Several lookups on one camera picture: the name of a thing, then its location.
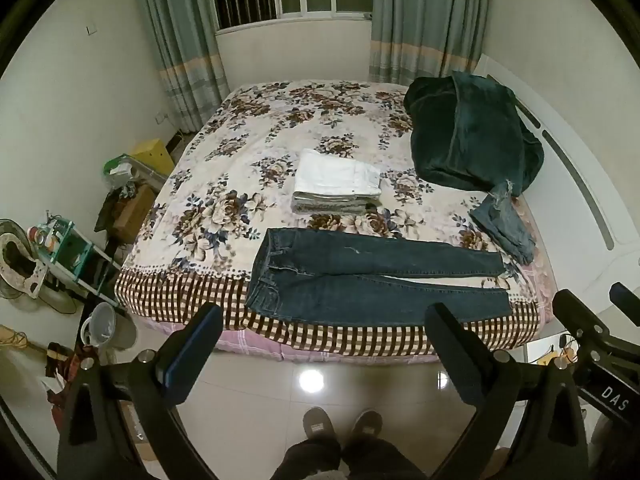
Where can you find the person's left slipper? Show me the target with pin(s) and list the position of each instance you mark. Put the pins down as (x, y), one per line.
(320, 425)

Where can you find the grey folded pants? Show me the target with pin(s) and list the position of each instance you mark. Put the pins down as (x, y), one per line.
(325, 206)

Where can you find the red cloth pile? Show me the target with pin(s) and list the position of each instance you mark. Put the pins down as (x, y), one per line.
(62, 360)

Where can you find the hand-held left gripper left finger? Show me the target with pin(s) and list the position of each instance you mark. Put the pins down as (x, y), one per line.
(182, 365)

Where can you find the pile of dark jeans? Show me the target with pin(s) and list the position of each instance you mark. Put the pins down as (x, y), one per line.
(470, 135)

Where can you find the grey plastic bucket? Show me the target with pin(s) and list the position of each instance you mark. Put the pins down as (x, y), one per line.
(107, 327)

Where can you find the light blue ripped jeans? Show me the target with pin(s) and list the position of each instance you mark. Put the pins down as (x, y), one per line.
(505, 222)

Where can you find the white folded pants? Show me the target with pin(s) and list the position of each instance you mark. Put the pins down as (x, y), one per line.
(335, 172)

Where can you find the green storage rack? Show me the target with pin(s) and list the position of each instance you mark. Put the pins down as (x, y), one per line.
(75, 255)

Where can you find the yellow box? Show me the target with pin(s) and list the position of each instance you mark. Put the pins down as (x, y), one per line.
(152, 157)

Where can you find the brown cardboard box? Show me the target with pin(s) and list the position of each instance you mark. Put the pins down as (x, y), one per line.
(135, 210)

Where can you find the wall socket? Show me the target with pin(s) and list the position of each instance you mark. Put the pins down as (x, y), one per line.
(161, 119)

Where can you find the dark blue jeans pants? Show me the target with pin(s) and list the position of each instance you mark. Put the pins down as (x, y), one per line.
(350, 260)

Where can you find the white headboard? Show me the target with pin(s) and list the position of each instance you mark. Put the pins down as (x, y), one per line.
(575, 170)

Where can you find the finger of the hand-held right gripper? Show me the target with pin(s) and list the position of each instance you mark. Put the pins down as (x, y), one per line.
(627, 296)
(577, 310)

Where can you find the green striped curtain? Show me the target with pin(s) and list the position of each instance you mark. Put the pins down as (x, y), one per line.
(185, 50)
(425, 20)

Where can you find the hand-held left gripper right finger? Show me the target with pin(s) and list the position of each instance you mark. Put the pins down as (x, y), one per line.
(457, 375)

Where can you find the person's right slipper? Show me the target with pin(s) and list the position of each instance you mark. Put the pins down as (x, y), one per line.
(366, 427)

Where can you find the electric floor fan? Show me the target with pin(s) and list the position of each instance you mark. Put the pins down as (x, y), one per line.
(17, 260)

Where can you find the floral bed sheet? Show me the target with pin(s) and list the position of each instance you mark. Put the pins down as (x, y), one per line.
(260, 130)

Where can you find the green and white plastic bag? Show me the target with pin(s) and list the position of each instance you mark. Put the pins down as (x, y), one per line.
(119, 169)

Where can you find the person's slipper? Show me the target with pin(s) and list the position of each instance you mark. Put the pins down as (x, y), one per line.
(320, 425)
(366, 427)

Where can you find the person's left leg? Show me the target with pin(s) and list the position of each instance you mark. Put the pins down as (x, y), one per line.
(310, 462)

